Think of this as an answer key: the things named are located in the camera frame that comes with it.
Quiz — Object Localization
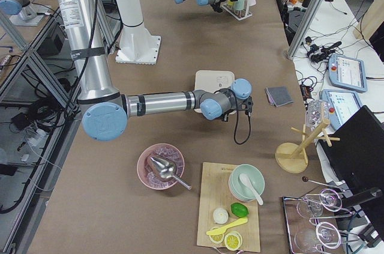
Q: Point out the green cup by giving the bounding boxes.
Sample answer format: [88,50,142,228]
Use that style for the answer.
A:
[233,0,245,11]

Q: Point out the cream rabbit tray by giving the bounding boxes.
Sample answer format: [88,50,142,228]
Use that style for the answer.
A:
[193,70,236,113]

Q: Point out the yellow cup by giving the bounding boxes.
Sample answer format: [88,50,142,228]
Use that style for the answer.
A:
[227,0,237,9]

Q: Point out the black tray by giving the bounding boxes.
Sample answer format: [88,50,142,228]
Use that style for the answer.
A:
[281,196,359,253]

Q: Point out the grey folded cloth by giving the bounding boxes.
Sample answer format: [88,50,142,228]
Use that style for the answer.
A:
[265,86,293,107]

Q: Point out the wooden mug tree stand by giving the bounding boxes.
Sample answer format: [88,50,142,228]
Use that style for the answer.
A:
[275,118,340,174]

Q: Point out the clear textured glass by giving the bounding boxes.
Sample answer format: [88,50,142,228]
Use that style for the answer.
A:
[306,100,329,130]

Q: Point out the white ceramic spoon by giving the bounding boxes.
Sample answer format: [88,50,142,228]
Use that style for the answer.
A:
[239,173,263,205]

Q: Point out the green stacked bowls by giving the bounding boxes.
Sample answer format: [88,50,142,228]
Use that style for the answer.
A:
[228,163,266,202]

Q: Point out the wooden cutting board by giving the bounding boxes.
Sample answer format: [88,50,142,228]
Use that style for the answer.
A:
[197,162,261,252]

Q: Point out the blue teach pendant near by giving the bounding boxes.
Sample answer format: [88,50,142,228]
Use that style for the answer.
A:
[320,89,362,130]

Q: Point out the blue teach pendant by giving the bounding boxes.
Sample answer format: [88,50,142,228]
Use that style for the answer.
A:
[320,89,362,130]
[328,53,368,92]

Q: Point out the metal ice scoop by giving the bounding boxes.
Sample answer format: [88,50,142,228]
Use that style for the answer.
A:
[147,155,192,190]

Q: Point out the blue teach pendant far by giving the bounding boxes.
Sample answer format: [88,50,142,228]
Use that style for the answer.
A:
[328,53,368,92]

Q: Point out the pink bowl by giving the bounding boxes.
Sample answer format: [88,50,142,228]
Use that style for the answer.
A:
[137,143,185,190]

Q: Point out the green lime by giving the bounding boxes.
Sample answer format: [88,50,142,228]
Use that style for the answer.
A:
[230,202,249,218]

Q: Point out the white garlic bulb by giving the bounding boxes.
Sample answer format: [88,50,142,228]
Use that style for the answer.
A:
[212,207,229,225]

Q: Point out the black monitor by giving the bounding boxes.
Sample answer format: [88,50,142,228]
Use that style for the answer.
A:
[319,105,383,193]

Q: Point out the wine glass upper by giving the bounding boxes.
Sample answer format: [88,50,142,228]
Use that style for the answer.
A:
[296,189,342,218]

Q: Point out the wine glass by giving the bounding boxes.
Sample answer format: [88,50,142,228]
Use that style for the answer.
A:
[294,222,341,253]
[296,189,342,218]

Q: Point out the yellow plastic knife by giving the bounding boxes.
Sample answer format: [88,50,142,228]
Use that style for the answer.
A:
[206,217,248,236]

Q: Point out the lemon half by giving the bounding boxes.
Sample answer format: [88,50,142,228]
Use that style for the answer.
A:
[224,231,243,251]

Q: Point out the lemon slice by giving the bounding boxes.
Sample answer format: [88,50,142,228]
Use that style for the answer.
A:
[209,233,224,244]

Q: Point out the wine glass lower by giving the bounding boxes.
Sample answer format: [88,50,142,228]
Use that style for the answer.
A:
[294,222,341,253]

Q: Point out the white wire cup rack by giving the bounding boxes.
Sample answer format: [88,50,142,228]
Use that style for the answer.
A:
[221,0,256,20]

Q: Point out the aluminium frame post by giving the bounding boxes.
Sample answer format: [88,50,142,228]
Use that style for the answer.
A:
[286,0,323,60]

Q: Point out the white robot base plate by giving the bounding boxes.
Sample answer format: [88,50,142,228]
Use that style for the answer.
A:
[116,34,161,65]

